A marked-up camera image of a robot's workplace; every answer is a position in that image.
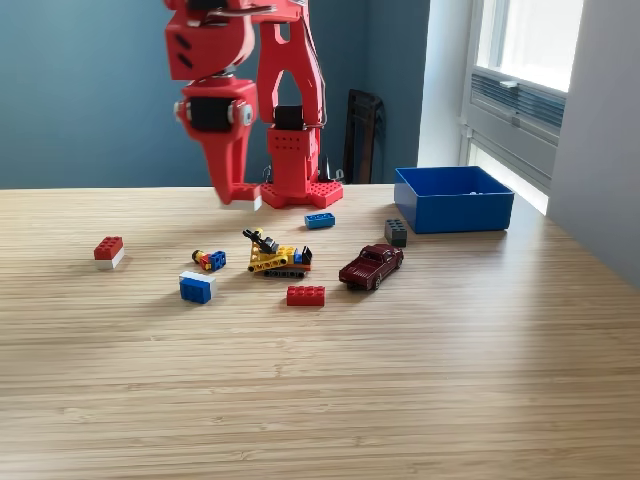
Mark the red and white brick stack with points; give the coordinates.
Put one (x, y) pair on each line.
(107, 250)
(246, 193)

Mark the blue and white brick stack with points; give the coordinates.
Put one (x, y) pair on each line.
(195, 291)

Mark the red long brick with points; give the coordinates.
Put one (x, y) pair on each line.
(306, 297)

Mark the dark grey brick stack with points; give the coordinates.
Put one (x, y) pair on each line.
(395, 235)

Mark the blue plastic bin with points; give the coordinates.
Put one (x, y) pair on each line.
(460, 215)

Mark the black table clamp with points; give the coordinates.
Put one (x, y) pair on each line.
(328, 170)

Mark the flat blue brick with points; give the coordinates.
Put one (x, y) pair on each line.
(320, 221)

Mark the toy figure red blue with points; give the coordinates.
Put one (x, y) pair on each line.
(216, 260)

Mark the small yellow toy digger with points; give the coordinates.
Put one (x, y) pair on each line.
(272, 257)

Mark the dark folded chair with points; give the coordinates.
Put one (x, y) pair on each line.
(362, 130)

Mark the dark red toy car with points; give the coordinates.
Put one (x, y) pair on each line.
(367, 270)

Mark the grey pleated window blind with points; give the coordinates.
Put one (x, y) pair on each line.
(540, 105)

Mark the white window frame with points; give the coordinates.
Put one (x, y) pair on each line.
(492, 40)

